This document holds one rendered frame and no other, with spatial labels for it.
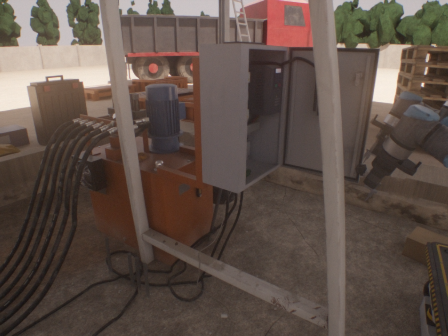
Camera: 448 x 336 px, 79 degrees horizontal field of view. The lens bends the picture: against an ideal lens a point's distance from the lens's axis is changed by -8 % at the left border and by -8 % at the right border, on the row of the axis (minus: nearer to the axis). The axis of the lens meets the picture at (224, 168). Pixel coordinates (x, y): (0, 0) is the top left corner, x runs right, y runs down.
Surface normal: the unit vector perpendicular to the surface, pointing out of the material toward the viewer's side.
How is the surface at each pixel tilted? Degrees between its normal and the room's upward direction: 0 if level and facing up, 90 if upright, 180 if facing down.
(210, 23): 90
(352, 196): 89
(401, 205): 98
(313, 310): 0
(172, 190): 90
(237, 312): 0
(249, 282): 0
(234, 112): 90
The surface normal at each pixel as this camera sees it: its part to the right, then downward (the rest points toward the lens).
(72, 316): 0.00, -0.93
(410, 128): -0.79, 0.25
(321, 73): -0.59, 0.34
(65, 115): 0.80, 0.22
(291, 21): 0.35, 0.28
